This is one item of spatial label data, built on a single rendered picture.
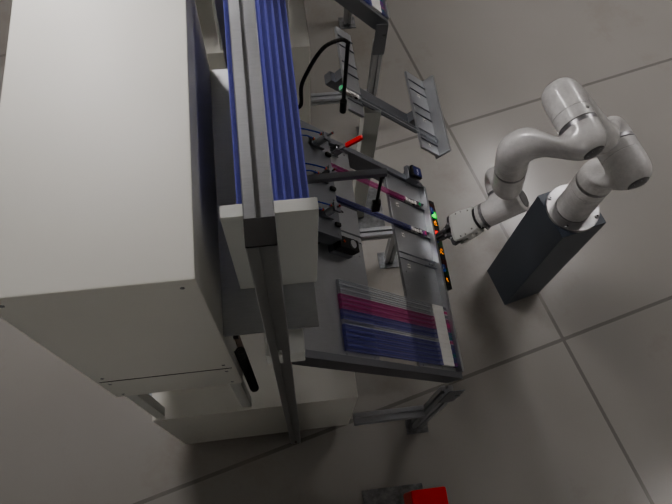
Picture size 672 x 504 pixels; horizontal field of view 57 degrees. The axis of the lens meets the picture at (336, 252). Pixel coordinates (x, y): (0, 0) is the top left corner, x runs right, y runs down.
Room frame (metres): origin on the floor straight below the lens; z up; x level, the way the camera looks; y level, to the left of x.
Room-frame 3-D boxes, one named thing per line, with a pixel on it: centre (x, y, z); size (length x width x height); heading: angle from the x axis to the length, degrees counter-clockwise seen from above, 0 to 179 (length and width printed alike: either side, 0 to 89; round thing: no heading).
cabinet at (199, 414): (0.67, 0.27, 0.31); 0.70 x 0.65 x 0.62; 12
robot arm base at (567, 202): (1.11, -0.82, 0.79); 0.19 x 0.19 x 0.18
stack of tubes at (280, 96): (0.76, 0.17, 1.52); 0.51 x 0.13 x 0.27; 12
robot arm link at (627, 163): (1.08, -0.83, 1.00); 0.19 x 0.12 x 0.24; 23
